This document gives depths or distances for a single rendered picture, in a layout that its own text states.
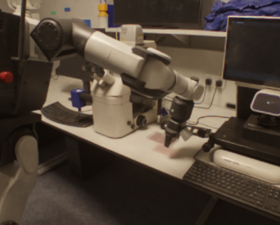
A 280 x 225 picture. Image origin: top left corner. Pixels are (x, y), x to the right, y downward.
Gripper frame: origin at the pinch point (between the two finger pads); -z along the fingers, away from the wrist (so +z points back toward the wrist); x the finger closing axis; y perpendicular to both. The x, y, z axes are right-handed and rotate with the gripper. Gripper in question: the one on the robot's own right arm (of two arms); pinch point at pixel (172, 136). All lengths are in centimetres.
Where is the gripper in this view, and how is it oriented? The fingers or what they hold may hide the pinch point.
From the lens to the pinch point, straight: 100.9
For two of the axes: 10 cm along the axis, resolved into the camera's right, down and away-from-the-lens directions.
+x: 5.9, -3.0, 7.5
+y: -7.9, -4.1, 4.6
